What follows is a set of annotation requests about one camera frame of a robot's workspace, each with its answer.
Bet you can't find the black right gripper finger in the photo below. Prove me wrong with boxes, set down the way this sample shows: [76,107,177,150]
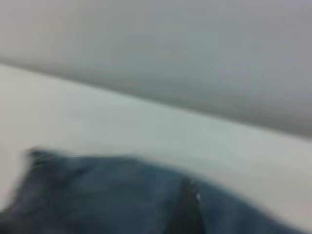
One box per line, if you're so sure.
[168,177,205,234]

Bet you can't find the blue denim shorts with print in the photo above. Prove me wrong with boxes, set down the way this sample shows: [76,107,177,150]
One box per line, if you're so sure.
[0,146,303,234]

